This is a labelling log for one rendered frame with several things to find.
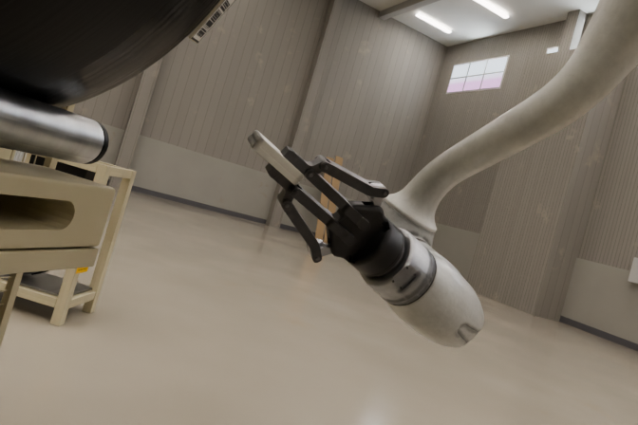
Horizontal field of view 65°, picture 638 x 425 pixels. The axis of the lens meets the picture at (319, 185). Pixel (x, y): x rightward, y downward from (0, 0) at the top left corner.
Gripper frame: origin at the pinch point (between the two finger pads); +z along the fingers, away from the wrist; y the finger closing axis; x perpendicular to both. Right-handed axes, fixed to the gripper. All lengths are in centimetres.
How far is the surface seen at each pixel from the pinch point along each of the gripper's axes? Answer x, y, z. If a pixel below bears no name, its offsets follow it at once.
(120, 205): 211, 101, -48
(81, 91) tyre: -3.8, 6.6, 19.1
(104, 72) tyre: -5.2, 3.7, 18.9
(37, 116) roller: -7.2, 9.5, 20.5
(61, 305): 169, 142, -50
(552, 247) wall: 599, -156, -800
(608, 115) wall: 696, -423, -749
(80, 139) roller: -3.8, 10.2, 16.5
